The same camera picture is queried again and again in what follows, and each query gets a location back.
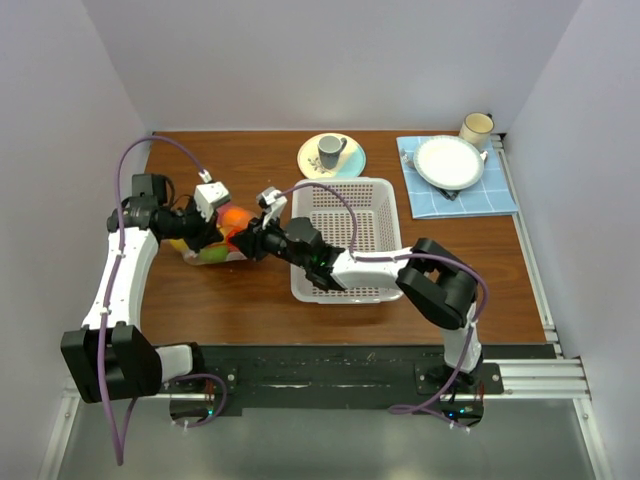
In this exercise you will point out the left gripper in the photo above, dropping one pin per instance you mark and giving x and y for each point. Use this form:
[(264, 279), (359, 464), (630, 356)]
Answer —
[(207, 232)]

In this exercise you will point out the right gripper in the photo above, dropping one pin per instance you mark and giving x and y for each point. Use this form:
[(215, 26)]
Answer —
[(251, 240)]

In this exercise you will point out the green fake custard apple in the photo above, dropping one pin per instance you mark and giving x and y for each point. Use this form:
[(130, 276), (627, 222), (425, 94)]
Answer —
[(213, 254)]

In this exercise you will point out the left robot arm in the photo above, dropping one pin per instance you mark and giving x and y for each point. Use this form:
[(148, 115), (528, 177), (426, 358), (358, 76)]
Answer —
[(109, 349)]

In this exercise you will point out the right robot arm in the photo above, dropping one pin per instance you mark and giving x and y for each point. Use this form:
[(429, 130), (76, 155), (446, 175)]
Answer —
[(445, 291)]

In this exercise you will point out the yellow fake lemon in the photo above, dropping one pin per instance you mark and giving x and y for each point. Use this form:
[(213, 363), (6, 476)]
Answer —
[(179, 245)]

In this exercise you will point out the orange fake orange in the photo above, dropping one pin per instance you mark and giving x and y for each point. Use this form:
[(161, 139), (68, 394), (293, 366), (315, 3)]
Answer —
[(234, 219)]

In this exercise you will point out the white plastic basket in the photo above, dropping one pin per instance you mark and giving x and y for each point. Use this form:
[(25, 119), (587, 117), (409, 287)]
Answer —
[(360, 213)]

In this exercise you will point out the grey mug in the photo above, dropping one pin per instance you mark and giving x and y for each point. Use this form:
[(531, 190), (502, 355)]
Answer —
[(330, 147)]

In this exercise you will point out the floral ceramic plate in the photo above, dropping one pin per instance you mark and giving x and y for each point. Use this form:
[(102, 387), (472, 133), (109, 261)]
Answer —
[(351, 162)]

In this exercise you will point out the metal fork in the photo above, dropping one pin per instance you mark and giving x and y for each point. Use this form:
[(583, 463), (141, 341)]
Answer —
[(407, 159)]

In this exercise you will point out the white paper plate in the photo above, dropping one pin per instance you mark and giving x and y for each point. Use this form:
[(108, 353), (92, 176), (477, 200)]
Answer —
[(449, 162)]

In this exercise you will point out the blue checkered cloth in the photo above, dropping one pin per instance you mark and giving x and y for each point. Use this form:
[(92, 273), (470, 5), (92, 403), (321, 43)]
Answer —
[(490, 196)]

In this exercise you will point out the cream enamel mug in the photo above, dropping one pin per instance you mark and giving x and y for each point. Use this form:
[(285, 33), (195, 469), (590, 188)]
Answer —
[(476, 129)]

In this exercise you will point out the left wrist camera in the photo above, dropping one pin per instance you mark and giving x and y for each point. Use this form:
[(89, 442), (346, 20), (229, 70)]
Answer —
[(209, 197)]

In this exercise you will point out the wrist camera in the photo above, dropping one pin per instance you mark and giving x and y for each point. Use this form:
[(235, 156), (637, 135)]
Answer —
[(209, 197), (272, 202)]

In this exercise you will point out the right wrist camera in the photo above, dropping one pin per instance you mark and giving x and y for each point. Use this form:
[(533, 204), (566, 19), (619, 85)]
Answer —
[(272, 202)]

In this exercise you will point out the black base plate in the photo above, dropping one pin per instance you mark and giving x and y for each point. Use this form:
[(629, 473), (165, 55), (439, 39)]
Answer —
[(356, 377)]

